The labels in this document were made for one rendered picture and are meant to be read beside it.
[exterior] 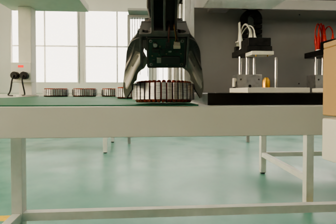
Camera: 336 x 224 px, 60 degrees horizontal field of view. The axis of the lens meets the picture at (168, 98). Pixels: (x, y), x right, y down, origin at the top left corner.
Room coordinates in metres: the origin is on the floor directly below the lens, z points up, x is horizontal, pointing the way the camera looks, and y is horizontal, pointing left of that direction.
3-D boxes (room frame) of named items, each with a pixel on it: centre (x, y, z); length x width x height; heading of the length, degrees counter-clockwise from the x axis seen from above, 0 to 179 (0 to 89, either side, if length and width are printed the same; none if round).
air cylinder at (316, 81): (0.92, -0.49, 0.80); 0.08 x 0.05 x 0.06; 94
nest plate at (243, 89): (0.75, -0.25, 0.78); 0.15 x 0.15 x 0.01; 4
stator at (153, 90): (0.53, 0.01, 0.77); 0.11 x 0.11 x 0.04
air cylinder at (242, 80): (0.90, -0.24, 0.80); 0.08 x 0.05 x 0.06; 94
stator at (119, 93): (0.96, 0.12, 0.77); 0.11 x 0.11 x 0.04
